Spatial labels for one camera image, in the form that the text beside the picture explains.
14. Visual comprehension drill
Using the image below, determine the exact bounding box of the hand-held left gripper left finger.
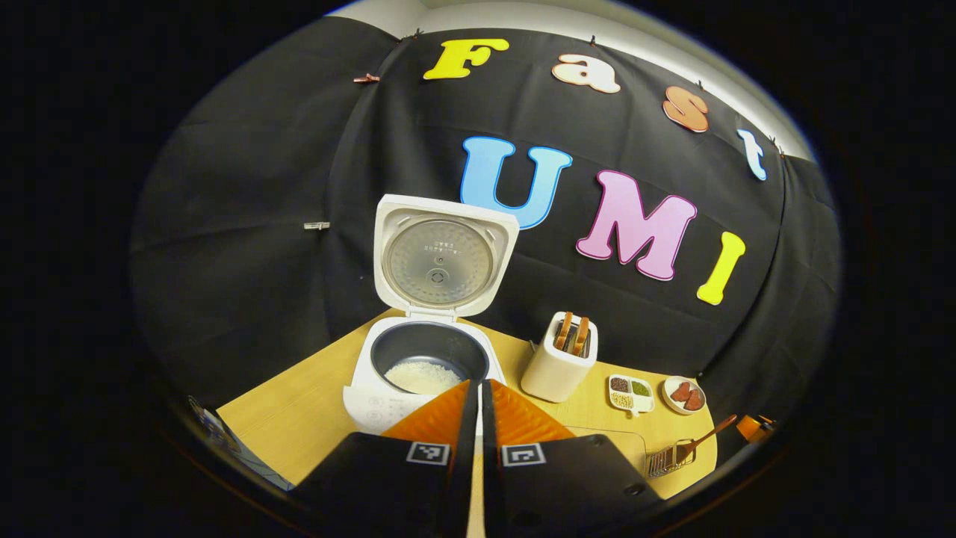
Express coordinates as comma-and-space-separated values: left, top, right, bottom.
295, 380, 479, 538

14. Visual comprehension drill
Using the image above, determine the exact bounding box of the white rice cooker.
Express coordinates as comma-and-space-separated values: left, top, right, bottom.
343, 194, 521, 436

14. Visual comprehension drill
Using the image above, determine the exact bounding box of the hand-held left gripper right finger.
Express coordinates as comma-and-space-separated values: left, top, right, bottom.
482, 379, 662, 538

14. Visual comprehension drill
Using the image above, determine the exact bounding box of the brown wooden spoon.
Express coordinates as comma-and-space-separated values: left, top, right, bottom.
676, 414, 739, 464

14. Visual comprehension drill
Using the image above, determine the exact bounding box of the metal wire chopstick holder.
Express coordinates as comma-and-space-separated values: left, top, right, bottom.
646, 441, 697, 479

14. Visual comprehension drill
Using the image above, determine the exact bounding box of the white divided bean dish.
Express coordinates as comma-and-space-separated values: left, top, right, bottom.
608, 374, 656, 417

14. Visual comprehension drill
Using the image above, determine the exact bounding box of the round white plate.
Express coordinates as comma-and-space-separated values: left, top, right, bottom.
662, 376, 707, 415

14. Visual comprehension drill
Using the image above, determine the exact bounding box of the white toaster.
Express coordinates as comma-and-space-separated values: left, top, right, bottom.
521, 312, 599, 404

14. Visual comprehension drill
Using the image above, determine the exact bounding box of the white rice heap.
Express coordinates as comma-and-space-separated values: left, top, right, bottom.
385, 359, 464, 395

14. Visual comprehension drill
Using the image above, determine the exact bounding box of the white rice box clear lid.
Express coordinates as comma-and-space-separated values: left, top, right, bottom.
560, 424, 648, 479

